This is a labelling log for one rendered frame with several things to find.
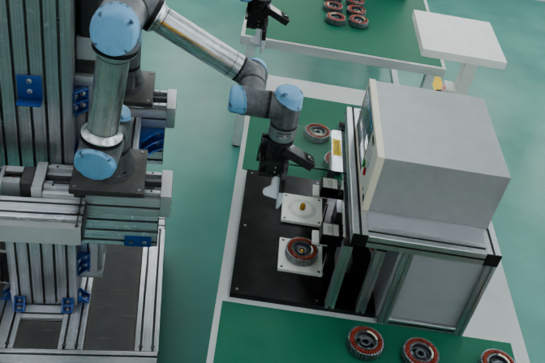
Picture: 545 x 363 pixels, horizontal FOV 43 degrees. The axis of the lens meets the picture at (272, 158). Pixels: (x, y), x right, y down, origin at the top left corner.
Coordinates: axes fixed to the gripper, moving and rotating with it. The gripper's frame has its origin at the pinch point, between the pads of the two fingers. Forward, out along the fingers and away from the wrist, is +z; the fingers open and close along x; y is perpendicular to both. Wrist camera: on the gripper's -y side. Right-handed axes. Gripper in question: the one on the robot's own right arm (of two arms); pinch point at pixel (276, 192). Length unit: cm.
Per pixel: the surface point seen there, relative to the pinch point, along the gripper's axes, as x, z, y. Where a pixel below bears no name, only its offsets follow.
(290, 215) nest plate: -31, 37, -14
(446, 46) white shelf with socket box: -93, -6, -78
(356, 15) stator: -202, 36, -69
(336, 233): -8.2, 23.0, -24.1
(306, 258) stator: -6.1, 33.2, -15.8
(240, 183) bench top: -51, 40, 3
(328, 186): -32.0, 23.0, -25.2
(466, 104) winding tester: -31, -17, -63
